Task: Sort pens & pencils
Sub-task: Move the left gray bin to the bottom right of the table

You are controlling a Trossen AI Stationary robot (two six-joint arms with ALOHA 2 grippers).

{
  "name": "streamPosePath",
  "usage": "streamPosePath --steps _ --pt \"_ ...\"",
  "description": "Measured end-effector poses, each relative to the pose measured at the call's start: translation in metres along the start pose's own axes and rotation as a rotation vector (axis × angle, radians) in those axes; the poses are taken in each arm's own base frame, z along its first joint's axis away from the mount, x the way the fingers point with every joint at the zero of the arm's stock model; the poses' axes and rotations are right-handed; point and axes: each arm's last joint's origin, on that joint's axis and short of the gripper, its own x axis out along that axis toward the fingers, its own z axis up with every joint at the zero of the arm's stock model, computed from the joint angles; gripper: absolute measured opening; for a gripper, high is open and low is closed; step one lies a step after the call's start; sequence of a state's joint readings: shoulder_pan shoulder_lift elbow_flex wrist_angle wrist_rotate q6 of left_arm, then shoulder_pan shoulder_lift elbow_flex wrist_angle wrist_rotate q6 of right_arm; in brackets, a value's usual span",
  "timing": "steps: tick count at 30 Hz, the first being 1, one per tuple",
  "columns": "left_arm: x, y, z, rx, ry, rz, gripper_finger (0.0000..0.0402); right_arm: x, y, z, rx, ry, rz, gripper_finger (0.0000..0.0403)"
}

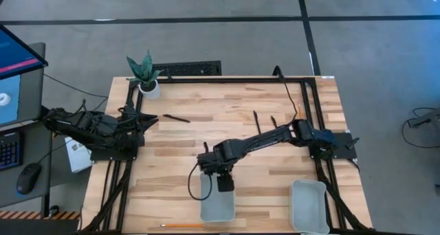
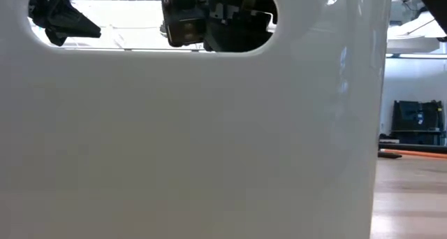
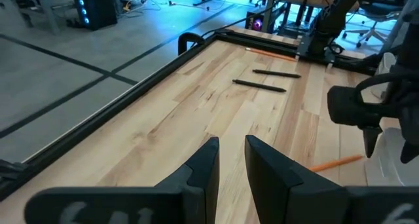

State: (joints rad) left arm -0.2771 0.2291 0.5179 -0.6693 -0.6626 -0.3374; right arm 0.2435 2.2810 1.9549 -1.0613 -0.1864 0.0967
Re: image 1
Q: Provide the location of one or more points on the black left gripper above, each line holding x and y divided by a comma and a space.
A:
130, 123

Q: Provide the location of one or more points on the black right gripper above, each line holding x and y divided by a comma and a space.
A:
220, 163

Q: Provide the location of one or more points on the black pen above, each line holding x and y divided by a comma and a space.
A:
274, 121
257, 123
176, 118

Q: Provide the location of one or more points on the light grey plastic bin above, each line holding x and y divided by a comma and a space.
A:
307, 207
216, 207

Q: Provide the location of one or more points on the orange yellow pencil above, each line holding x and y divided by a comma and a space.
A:
182, 225
299, 111

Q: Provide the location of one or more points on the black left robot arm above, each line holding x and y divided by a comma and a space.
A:
99, 132

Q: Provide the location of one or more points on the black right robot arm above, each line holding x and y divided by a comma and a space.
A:
261, 139

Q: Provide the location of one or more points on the snake plant in white pot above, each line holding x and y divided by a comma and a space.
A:
149, 89

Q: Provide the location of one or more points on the black perforated panel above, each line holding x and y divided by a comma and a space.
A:
192, 69

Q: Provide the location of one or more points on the white paper booklet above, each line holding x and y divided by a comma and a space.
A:
79, 159

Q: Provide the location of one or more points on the grey framed monitor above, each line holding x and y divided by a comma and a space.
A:
32, 97

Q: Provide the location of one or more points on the black caster wheel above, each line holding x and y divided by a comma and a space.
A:
53, 211

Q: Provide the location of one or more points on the black computer mouse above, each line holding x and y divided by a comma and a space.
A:
29, 178

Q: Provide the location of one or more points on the black keyboard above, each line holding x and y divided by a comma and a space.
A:
10, 152

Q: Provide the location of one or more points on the hazard striped strip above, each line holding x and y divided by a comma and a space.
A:
34, 215

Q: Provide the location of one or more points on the grey desk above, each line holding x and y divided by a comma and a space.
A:
10, 183

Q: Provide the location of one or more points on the grey stand foot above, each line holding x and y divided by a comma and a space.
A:
426, 120

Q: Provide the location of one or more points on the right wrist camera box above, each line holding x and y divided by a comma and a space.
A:
225, 183

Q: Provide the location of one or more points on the black aluminium rail frame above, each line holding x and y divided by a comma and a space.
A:
223, 80

